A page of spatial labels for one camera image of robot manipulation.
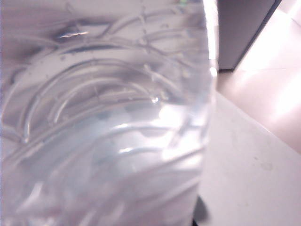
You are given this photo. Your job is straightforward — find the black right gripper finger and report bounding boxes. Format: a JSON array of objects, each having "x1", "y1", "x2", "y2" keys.
[{"x1": 192, "y1": 196, "x2": 209, "y2": 226}]

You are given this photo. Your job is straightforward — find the clear water bottle red label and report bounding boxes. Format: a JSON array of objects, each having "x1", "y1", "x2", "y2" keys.
[{"x1": 0, "y1": 0, "x2": 218, "y2": 226}]

